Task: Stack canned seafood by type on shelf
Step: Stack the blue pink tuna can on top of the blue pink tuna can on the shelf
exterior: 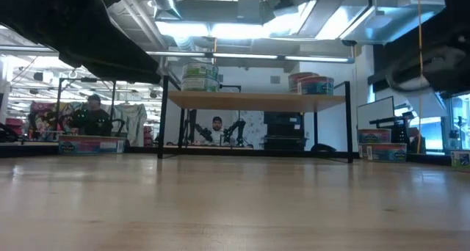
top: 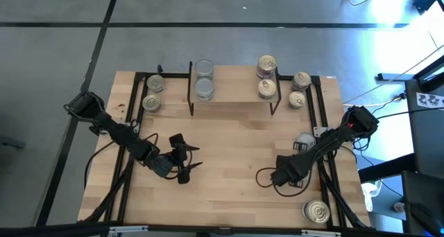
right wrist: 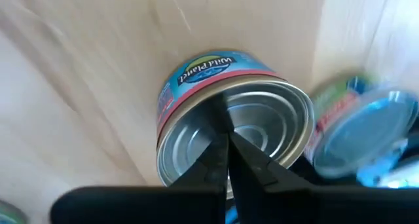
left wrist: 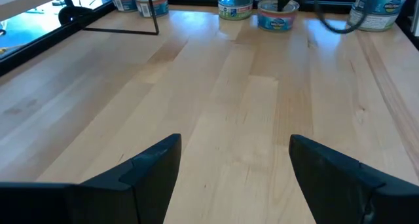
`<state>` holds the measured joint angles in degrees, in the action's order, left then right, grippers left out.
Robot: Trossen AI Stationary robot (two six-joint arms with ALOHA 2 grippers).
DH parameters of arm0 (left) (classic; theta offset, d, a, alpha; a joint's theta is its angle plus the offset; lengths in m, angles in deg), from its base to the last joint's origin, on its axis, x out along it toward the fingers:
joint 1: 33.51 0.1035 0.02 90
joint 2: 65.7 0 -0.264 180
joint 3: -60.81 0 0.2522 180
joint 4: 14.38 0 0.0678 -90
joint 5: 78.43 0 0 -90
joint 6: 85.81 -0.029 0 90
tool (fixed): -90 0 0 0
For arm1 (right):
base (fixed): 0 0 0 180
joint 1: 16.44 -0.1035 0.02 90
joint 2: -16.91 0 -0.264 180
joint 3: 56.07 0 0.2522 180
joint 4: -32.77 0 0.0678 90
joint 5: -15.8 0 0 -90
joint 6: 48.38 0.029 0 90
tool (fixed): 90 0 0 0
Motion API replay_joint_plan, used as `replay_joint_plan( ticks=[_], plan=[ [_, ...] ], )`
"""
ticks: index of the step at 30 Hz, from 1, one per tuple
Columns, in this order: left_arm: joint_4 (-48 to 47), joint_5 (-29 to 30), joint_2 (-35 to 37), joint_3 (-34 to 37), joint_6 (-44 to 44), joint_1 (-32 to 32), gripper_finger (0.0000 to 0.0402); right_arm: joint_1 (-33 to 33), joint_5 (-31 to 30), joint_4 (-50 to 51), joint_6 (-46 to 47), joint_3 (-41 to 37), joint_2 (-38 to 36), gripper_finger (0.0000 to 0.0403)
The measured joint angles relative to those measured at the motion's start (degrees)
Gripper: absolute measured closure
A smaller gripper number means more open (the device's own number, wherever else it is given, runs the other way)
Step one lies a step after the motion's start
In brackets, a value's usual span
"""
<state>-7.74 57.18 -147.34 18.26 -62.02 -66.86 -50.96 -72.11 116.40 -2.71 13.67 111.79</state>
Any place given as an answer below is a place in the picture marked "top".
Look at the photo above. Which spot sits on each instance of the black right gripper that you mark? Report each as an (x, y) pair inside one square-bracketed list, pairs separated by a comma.
[(300, 167)]

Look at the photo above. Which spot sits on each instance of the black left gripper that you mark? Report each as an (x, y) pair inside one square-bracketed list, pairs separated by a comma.
[(179, 160)]

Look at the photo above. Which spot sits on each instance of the Bumble Bee tuna can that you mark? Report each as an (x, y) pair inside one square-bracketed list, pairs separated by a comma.
[(204, 88), (204, 68), (307, 137)]

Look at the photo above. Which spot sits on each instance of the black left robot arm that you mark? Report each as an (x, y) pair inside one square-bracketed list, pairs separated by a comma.
[(118, 131)]

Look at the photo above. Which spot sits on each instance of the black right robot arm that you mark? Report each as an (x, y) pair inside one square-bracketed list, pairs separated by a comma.
[(333, 140)]

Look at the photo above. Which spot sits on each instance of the large gold ringed can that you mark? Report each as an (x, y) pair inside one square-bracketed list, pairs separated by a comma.
[(316, 212)]

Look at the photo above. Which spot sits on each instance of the white plastic object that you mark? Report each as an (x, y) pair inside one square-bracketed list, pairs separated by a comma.
[(369, 195)]

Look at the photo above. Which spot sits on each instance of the black diagonal beam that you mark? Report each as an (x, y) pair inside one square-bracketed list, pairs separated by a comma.
[(385, 167)]

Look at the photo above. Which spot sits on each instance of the black table edge clamp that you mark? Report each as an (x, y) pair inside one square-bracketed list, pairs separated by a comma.
[(96, 130)]

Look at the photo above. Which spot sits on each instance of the small round object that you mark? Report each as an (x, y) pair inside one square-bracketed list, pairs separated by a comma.
[(399, 207)]

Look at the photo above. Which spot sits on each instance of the black floor stand foot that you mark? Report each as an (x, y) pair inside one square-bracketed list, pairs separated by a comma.
[(388, 77)]

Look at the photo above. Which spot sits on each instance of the black desk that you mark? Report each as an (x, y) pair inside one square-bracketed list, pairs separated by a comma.
[(426, 143)]

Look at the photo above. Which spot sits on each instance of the paper with black pattern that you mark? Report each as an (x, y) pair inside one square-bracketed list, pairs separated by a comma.
[(430, 100)]

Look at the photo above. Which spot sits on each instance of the black rig beam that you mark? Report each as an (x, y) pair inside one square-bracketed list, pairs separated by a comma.
[(52, 230)]

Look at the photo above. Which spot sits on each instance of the silver bracket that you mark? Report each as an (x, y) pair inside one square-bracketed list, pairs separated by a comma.
[(128, 229), (320, 233)]

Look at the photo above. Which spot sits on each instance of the wooden shelf black metal frame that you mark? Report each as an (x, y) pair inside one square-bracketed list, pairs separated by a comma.
[(236, 88)]

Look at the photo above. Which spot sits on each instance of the black metal table frame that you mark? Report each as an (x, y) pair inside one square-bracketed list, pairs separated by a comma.
[(177, 75)]

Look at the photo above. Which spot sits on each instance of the small black post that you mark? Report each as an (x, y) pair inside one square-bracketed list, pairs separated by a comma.
[(160, 70)]

